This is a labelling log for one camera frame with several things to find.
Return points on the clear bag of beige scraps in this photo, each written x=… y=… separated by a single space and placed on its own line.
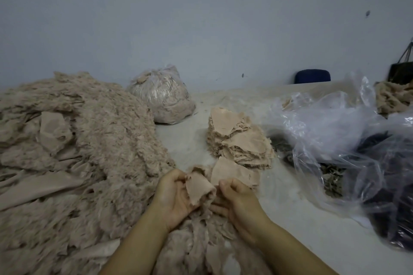
x=162 y=94

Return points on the person's left hand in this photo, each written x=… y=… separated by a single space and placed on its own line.
x=171 y=200

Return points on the person's right hand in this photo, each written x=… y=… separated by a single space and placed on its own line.
x=244 y=210

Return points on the beige fur pile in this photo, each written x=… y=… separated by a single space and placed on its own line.
x=393 y=96

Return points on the beige scrap strips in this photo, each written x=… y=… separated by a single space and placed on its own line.
x=206 y=246

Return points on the person's right forearm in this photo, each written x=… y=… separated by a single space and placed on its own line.
x=290 y=258

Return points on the large pile beige fabric scraps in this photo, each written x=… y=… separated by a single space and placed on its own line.
x=71 y=162

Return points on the large clear plastic bag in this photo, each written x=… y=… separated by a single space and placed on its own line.
x=329 y=139

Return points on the blue chair back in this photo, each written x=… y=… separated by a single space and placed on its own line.
x=313 y=76

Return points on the black handbag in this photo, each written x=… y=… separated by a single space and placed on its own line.
x=401 y=73

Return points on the person's left forearm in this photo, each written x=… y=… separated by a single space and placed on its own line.
x=132 y=255

